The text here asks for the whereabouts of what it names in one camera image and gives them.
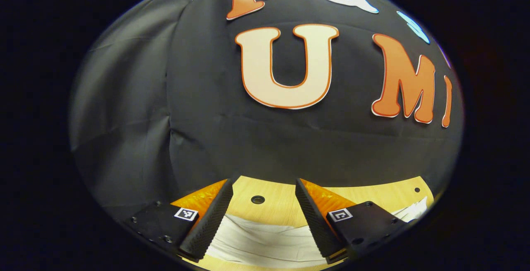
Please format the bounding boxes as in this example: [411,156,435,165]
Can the white jeans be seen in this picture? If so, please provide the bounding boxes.
[206,196,428,268]

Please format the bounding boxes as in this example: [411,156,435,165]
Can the black backdrop cloth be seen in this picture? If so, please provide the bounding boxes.
[70,0,464,222]

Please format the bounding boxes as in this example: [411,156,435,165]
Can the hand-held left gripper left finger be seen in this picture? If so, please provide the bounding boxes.
[124,178,234,262]

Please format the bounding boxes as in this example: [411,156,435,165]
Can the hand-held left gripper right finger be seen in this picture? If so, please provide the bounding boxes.
[295,178,408,264]

